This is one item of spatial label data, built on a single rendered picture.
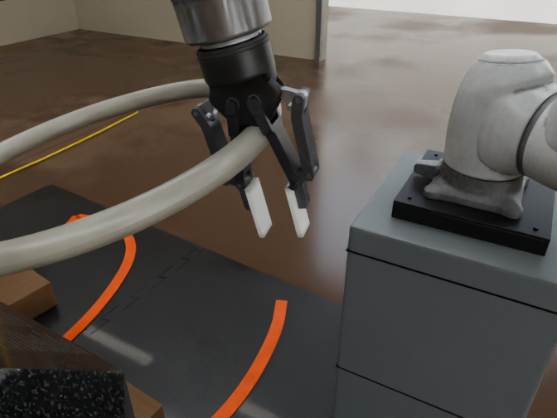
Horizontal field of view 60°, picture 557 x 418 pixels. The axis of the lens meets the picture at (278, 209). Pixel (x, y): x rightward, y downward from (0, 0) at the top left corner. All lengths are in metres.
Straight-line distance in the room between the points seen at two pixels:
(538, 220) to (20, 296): 1.70
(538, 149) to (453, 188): 0.19
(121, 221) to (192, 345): 1.38
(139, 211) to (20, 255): 0.11
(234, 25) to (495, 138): 0.57
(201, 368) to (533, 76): 1.31
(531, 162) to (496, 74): 0.16
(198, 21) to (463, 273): 0.65
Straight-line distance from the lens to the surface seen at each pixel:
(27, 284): 2.07
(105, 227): 0.44
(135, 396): 1.54
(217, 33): 0.47
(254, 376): 1.68
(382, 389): 1.20
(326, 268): 2.13
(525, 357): 1.03
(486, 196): 0.99
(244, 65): 0.48
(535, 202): 1.06
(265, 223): 0.59
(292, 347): 1.76
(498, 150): 0.92
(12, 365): 0.84
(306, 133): 0.51
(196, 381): 1.69
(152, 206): 0.44
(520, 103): 0.90
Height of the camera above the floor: 1.31
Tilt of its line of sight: 31 degrees down
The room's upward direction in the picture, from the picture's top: straight up
